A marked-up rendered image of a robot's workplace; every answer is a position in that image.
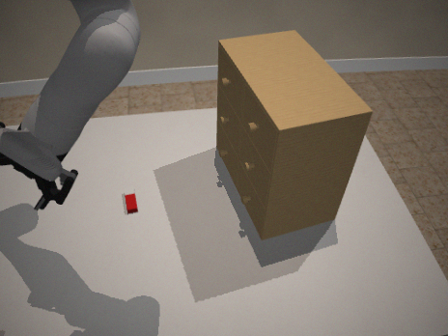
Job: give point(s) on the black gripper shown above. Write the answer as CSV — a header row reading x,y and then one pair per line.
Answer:
x,y
49,189

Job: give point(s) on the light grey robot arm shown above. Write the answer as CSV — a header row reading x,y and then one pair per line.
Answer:
x,y
96,61

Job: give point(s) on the tan wooden chest of drawers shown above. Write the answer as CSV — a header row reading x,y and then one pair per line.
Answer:
x,y
320,120

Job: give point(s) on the red rectangular eraser with white tip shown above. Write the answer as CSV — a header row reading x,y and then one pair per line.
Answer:
x,y
130,200

